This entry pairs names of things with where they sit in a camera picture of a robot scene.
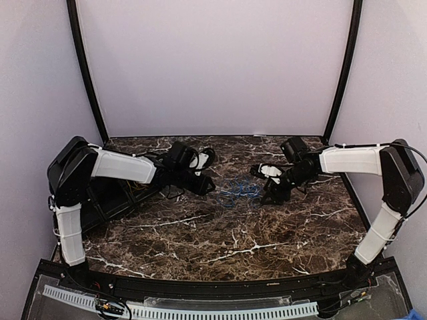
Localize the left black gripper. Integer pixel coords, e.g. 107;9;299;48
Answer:
173;167;216;196

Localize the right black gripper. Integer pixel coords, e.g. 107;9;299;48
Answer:
260;164;314;205

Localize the blue cable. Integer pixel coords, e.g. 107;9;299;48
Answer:
215;175;262;209

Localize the yellow cable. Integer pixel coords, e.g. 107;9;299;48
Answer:
128;181;147;197

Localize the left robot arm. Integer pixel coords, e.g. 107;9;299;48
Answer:
47;136;216;291

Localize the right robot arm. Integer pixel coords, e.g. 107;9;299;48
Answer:
250;137;426;289

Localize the black compartment tray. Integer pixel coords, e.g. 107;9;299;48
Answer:
81;177;161;234

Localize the blue object at corner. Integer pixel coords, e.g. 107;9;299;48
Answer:
404;309;425;320

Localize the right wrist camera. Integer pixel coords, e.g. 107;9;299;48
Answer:
250;163;284;185

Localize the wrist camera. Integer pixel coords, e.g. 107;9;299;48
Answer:
250;163;284;185
189;147;216;176

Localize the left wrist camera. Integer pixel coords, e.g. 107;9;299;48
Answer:
189;147;216;176

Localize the white slotted cable duct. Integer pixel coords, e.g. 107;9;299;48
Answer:
43;285;318;319

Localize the black front rail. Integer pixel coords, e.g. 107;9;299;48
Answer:
36;259;401;306

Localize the right black frame post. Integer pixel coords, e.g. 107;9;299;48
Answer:
322;0;363;144

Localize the black frame post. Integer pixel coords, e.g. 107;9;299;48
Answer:
322;0;363;144
66;0;109;144

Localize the left black frame post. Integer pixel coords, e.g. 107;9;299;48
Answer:
66;0;109;144

